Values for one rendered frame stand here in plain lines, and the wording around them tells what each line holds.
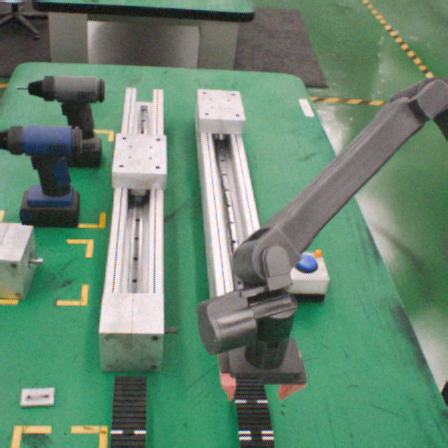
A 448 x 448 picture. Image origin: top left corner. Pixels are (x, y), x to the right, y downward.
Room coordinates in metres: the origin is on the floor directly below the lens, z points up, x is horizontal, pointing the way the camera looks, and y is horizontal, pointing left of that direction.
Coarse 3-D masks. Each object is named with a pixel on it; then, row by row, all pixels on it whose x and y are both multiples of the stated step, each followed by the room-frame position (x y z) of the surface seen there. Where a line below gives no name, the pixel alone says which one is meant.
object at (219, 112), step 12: (204, 96) 1.45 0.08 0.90; (216, 96) 1.46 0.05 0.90; (228, 96) 1.47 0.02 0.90; (240, 96) 1.48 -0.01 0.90; (204, 108) 1.38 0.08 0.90; (216, 108) 1.39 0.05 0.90; (228, 108) 1.40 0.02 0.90; (240, 108) 1.41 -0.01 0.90; (204, 120) 1.33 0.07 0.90; (216, 120) 1.34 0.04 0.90; (228, 120) 1.34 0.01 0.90; (240, 120) 1.34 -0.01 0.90; (216, 132) 1.34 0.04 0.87; (228, 132) 1.34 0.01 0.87; (240, 132) 1.34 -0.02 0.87
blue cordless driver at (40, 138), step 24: (0, 144) 1.01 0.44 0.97; (24, 144) 1.00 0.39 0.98; (48, 144) 1.01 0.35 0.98; (72, 144) 1.03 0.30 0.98; (48, 168) 1.02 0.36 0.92; (48, 192) 1.02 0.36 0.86; (72, 192) 1.05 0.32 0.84; (24, 216) 0.99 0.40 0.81; (48, 216) 1.00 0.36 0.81; (72, 216) 1.01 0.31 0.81
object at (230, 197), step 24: (216, 144) 1.33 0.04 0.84; (240, 144) 1.30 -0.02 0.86; (216, 168) 1.24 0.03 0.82; (240, 168) 1.19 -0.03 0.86; (216, 192) 1.08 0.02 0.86; (240, 192) 1.10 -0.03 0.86; (216, 216) 1.00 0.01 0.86; (240, 216) 1.06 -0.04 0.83; (216, 240) 0.92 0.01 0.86; (240, 240) 0.98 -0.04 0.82; (216, 264) 0.85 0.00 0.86; (216, 288) 0.79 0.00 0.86; (240, 288) 0.83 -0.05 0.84
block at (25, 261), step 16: (0, 224) 0.88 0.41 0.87; (0, 240) 0.84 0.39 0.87; (16, 240) 0.84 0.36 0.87; (32, 240) 0.87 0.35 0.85; (0, 256) 0.79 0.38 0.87; (16, 256) 0.80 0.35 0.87; (32, 256) 0.86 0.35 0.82; (0, 272) 0.79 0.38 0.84; (16, 272) 0.79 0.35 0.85; (32, 272) 0.85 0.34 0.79; (0, 288) 0.79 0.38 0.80; (16, 288) 0.79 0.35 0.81
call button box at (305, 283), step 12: (324, 264) 0.92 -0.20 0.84; (300, 276) 0.88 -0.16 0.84; (312, 276) 0.88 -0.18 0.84; (324, 276) 0.89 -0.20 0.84; (288, 288) 0.87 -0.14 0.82; (300, 288) 0.87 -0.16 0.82; (312, 288) 0.87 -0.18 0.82; (324, 288) 0.88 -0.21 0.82; (300, 300) 0.87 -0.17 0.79; (312, 300) 0.87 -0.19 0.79
